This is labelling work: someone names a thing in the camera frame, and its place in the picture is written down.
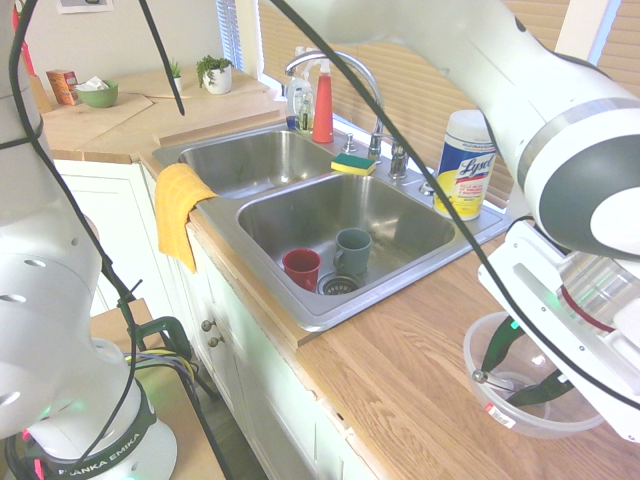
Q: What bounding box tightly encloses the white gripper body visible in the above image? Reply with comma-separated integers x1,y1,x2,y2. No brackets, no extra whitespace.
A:
476,219,640,444

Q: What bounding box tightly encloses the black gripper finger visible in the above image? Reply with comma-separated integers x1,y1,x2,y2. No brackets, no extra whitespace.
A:
509,367,577,408
481,319,522,374

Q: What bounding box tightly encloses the metal spoon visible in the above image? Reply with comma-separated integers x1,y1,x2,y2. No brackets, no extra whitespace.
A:
471,369,542,402

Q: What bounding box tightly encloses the stainless steel double sink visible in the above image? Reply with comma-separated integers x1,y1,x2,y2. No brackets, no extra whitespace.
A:
151,122,514,334

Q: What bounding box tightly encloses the metal sink drain strainer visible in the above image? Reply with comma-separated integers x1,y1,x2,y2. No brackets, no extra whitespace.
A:
316,271,363,296

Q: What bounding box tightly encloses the clear plastic bowl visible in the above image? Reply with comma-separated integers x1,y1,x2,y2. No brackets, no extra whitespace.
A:
462,310,607,441

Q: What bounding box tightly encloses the Lysol wipes canister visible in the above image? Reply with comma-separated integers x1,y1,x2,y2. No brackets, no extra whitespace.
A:
432,109,498,223

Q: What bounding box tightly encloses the grey teal mug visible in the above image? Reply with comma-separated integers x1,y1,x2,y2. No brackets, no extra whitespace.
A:
331,227,373,277

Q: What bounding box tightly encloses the wide beige window blind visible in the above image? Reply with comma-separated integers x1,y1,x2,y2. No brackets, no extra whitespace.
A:
256,0,517,209

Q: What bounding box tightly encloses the red cup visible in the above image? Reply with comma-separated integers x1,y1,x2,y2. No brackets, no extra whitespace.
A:
281,247,323,293

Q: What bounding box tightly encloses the yellow green sponge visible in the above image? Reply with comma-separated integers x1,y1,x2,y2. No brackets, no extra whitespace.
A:
330,152,378,178

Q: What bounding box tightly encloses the white kitchen cabinet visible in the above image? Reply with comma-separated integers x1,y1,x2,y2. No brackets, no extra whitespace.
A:
51,158,382,480

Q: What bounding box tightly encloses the chrome gooseneck faucet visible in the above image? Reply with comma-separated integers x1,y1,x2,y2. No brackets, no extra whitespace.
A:
284,49,387,165

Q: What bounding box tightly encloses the red spray bottle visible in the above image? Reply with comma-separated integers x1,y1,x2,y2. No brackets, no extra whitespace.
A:
294,47,336,145

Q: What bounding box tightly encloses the clear hand soap bottle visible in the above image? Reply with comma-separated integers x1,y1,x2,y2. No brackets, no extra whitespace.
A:
295,74,316,133

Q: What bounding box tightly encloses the blue soap bottle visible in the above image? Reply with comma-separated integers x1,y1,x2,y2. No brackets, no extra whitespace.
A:
285,74,304,131

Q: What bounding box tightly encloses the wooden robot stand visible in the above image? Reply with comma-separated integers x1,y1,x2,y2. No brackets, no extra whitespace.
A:
88,298,237,480

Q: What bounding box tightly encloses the green clamp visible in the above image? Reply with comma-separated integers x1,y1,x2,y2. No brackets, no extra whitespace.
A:
119,315,219,402

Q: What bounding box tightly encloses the yellow dish cloth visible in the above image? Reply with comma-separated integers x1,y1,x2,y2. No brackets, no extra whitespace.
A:
154,162,220,275

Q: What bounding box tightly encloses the plant in white pot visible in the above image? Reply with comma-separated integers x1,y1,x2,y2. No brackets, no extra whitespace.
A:
195,54,235,97

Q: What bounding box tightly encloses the green bowl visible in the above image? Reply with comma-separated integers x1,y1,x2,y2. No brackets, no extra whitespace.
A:
74,76,121,110

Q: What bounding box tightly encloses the orange box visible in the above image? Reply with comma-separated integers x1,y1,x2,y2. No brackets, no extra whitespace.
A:
45,68,79,107

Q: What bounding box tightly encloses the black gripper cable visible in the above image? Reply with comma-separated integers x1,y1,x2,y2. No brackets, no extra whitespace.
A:
268,0,640,407

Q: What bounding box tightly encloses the black hanging cable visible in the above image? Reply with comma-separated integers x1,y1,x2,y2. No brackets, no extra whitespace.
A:
137,0,187,117

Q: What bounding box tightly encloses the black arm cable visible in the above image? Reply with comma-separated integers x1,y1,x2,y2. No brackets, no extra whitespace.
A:
8,0,237,480

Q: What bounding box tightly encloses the paper sheet on wall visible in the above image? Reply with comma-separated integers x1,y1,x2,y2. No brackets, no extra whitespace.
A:
55,0,115,15

